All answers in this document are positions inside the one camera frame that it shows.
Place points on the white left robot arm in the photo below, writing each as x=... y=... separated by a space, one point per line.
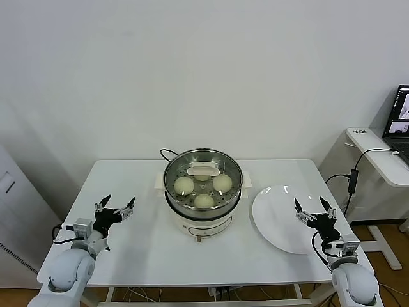
x=68 y=268

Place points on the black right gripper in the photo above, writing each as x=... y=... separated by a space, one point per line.
x=326 y=227

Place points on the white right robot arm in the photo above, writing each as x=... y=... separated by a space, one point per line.
x=354 y=284

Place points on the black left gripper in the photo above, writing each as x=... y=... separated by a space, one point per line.
x=103 y=219

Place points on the white steamed baozi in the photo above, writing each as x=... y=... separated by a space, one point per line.
x=222 y=183
x=202 y=178
x=204 y=201
x=184 y=186

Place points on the white table frame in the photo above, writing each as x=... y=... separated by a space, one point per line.
x=108 y=294

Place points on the white power strip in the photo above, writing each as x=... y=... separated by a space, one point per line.
x=220 y=292

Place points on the white side table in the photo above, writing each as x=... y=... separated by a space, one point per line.
x=374 y=153

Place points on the perforated steel steamer basket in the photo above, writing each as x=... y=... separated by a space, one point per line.
x=171 y=196

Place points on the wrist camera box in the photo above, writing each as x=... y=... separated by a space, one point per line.
x=80 y=227
x=346 y=247

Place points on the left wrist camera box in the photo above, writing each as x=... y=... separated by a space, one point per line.
x=80 y=227

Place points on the cream electric cooker pot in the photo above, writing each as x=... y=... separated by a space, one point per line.
x=207 y=225

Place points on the white cabinet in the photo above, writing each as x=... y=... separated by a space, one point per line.
x=19 y=208

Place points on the white round plate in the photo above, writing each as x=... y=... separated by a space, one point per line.
x=274 y=220

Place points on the black open laptop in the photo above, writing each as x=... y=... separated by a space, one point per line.
x=401 y=108

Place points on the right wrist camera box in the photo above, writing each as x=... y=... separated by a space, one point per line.
x=346 y=247

